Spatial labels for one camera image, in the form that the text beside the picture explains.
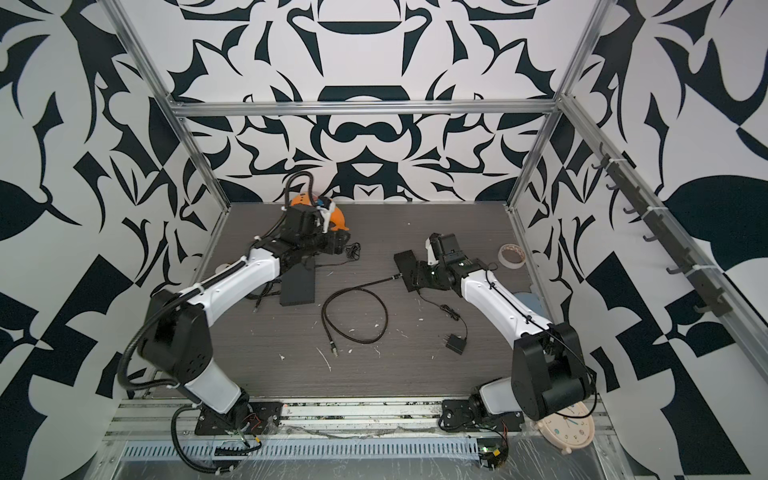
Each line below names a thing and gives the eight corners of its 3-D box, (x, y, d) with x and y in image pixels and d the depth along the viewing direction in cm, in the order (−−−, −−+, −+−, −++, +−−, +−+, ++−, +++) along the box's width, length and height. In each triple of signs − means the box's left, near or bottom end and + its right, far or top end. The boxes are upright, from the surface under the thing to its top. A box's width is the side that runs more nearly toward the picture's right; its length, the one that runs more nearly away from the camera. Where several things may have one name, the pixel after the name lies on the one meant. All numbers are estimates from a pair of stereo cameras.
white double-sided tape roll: (499, 271, 107) (504, 262, 103) (494, 252, 112) (498, 243, 108) (523, 271, 107) (529, 262, 103) (517, 252, 112) (522, 243, 108)
